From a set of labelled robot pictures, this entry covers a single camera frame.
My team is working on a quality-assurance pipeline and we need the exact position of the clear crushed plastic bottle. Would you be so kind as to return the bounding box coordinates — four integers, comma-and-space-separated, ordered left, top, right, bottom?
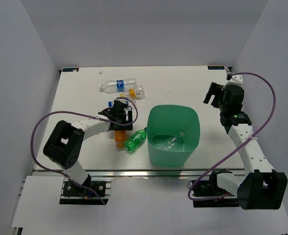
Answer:
158, 131, 185, 152

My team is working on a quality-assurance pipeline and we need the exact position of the blue table sticker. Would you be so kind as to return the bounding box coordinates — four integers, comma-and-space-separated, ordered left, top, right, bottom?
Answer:
207, 66, 225, 70
62, 68, 79, 72

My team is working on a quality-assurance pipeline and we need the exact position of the clear bottle yellow cap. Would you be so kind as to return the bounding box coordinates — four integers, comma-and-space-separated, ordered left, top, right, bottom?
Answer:
120, 85, 145, 100

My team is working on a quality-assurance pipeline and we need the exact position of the clear bottle blue cap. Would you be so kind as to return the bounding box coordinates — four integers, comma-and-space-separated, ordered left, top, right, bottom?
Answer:
108, 98, 136, 110

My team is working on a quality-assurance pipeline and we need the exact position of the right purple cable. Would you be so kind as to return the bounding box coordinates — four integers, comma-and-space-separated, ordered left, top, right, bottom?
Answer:
187, 71, 277, 202

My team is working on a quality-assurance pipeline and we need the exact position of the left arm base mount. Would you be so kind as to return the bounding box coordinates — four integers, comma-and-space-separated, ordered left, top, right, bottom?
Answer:
59, 177, 111, 205

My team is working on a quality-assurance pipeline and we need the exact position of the clear bottle blue label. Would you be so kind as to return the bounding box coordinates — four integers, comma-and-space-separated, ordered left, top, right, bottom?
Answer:
99, 78, 137, 94

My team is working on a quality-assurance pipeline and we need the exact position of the green plastic bottle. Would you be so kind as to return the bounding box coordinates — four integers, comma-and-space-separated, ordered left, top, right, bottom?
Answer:
124, 128, 147, 152

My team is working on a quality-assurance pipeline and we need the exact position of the right blue table sticker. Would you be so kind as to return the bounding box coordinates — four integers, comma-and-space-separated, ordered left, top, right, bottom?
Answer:
207, 66, 225, 70

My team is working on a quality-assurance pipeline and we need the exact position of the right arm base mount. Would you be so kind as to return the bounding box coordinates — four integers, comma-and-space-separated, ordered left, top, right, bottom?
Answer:
192, 170, 239, 208

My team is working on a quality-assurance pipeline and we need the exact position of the aluminium table rail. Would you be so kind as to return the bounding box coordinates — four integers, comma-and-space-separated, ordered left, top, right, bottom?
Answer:
32, 169, 245, 178

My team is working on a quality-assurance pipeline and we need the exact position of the green plastic bin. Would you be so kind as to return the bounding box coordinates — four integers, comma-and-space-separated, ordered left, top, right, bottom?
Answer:
146, 105, 201, 168

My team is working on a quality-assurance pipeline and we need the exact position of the left blue table sticker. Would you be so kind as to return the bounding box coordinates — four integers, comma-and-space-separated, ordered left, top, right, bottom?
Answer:
62, 68, 79, 72

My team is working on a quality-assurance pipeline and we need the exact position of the orange plastic bottle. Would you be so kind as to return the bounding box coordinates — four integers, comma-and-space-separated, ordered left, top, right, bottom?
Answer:
114, 130, 127, 148

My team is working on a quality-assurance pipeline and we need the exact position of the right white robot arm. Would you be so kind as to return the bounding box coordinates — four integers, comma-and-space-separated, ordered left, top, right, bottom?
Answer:
204, 75, 288, 210

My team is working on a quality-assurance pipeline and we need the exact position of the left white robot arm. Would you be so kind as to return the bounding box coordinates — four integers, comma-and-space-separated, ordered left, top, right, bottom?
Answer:
43, 99, 134, 195

